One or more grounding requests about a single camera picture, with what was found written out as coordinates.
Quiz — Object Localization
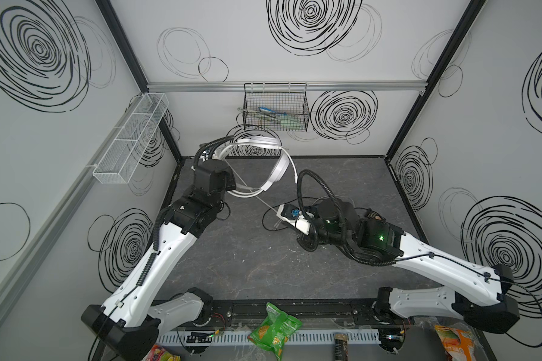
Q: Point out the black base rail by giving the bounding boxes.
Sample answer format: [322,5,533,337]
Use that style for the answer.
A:
[162,297,444,326]

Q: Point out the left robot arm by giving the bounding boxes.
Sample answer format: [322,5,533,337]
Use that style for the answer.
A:
[81,136,236,360]

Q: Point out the white headphones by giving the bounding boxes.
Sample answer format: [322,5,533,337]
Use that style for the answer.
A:
[197,135,299,201]

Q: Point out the black blue headphones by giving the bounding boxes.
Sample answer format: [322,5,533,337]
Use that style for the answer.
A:
[261,196,386,235]

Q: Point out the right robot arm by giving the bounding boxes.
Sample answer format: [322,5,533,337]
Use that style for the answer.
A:
[288,169,520,335]

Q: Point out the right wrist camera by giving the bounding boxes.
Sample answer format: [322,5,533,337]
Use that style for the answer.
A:
[276,204,311,235]

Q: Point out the white slotted cable duct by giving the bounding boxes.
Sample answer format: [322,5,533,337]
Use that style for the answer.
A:
[155,328,382,347]

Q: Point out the clear wall shelf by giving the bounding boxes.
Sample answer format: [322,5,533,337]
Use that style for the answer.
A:
[93,93,169,185]

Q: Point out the colourful snack packet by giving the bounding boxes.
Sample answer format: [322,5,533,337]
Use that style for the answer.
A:
[142,345,182,361]

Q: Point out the green snack bag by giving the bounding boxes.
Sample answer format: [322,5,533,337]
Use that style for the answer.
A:
[248,302,303,361]

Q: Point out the dark can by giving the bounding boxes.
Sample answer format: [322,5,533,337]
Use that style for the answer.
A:
[334,333,349,361]

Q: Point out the orange snack bag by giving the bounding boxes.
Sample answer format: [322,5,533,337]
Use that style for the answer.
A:
[434,325,476,361]

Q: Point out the aluminium wall rail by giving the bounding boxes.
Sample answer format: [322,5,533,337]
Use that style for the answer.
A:
[148,81,428,93]

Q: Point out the black wire basket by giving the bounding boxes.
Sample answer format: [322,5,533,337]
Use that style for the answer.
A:
[238,90,310,132]

